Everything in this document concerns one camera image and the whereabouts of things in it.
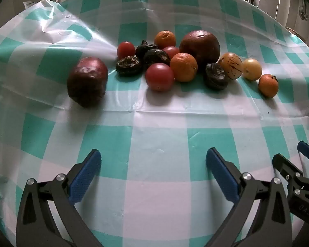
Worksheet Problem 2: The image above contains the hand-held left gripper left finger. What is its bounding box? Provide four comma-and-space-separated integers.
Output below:
16, 149, 103, 247

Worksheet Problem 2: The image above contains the red cherry tomato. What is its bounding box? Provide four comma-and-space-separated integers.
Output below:
145, 63, 175, 91
117, 41, 136, 59
163, 46, 180, 59

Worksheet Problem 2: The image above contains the dark water chestnut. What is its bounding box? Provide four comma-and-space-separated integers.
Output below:
116, 56, 143, 77
135, 40, 159, 59
143, 49, 171, 70
205, 63, 229, 91

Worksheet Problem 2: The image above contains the pale yellow round fruit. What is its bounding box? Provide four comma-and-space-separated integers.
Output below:
242, 58, 262, 81

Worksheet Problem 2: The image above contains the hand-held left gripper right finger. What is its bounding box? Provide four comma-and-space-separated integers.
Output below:
203, 147, 293, 247

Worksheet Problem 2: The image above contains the small orange mandarin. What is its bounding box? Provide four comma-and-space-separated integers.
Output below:
258, 74, 279, 98
154, 30, 177, 49
170, 53, 198, 82

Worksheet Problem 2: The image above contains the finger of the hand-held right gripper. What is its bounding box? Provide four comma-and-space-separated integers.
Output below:
272, 154, 304, 186
297, 141, 309, 165

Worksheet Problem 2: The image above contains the yellow purple-streaked fruit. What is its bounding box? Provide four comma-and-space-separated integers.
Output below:
218, 52, 243, 81

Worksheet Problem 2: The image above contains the teal white checkered tablecloth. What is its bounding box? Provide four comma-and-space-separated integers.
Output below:
0, 0, 309, 247

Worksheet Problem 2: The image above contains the dark red passion fruit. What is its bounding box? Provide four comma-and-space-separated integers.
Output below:
67, 57, 109, 108
179, 30, 221, 66

